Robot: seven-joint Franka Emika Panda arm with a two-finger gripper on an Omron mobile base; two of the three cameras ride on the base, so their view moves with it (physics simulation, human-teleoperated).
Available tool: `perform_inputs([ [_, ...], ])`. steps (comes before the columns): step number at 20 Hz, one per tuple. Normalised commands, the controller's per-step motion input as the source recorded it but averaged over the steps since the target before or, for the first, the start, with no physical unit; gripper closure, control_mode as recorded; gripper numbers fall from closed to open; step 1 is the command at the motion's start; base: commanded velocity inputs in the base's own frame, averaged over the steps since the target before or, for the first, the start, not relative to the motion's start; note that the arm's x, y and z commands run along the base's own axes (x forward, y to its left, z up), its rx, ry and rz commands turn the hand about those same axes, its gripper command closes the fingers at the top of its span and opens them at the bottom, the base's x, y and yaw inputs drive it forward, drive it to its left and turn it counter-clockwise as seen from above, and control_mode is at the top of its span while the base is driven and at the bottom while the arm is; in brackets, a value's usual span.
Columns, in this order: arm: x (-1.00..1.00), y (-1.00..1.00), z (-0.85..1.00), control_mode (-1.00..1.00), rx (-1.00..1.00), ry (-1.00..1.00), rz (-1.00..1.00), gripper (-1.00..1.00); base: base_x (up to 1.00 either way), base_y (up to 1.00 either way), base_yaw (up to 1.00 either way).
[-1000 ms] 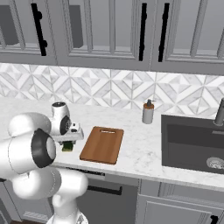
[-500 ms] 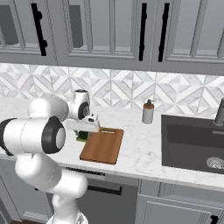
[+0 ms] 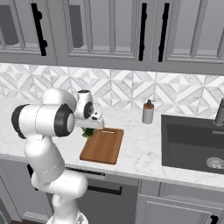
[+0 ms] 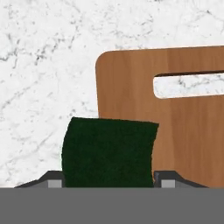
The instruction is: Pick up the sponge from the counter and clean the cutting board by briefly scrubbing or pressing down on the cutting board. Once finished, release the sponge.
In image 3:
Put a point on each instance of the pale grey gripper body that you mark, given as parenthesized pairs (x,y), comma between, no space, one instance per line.
(92,124)

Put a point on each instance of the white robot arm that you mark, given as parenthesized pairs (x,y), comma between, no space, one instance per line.
(43,119)

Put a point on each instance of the green sponge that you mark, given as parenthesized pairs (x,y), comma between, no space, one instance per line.
(87,133)

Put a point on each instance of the brown wooden cutting board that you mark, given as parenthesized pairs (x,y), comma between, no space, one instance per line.
(102,145)

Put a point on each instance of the grey soap dispenser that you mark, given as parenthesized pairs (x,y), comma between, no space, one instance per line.
(148,114)

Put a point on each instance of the grey glass cupboard door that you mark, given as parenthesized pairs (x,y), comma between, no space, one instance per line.
(102,57)
(192,62)
(23,55)

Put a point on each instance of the grey dishwasher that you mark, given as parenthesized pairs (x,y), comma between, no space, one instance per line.
(116,207)

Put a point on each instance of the dark grey sink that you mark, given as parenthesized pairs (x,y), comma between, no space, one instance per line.
(186,145)

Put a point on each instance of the grey base cupboard door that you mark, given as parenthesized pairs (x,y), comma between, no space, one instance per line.
(14,189)
(175,213)

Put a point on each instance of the grey false drawer front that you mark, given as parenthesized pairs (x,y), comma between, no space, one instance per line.
(186,191)

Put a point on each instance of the dark grey tap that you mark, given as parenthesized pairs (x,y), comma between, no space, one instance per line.
(219,116)

